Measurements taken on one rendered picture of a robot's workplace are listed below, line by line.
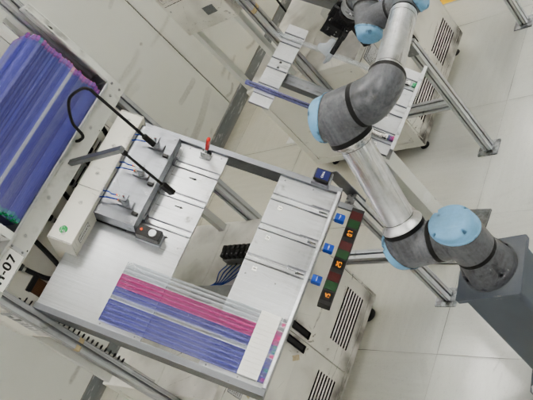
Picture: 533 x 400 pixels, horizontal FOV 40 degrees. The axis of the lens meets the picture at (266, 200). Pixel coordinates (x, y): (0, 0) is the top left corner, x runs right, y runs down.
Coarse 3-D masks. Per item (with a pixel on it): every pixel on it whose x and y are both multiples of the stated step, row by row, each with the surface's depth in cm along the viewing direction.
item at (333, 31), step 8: (336, 8) 220; (328, 16) 225; (336, 16) 223; (344, 16) 219; (328, 24) 225; (336, 24) 225; (344, 24) 224; (328, 32) 229; (336, 32) 227; (344, 32) 225
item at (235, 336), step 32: (128, 288) 214; (160, 288) 214; (192, 288) 214; (128, 320) 209; (160, 320) 210; (192, 320) 210; (224, 320) 210; (256, 320) 210; (192, 352) 205; (224, 352) 205; (256, 352) 205
